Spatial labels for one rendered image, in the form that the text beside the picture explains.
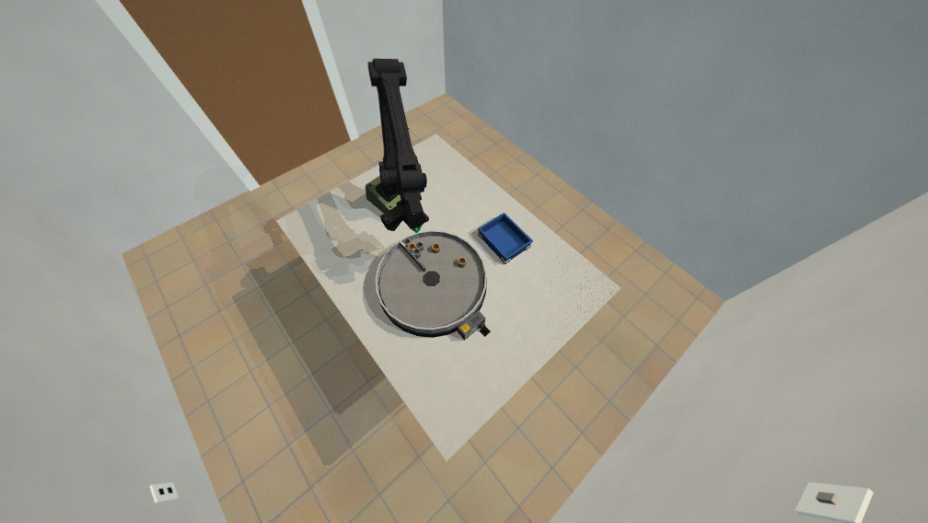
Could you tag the blue open tray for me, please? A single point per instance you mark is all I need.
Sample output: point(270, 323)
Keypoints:
point(505, 237)

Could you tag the grey round turntable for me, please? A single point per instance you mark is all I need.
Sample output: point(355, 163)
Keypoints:
point(432, 296)

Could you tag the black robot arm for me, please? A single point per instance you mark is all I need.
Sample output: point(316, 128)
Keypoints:
point(387, 74)

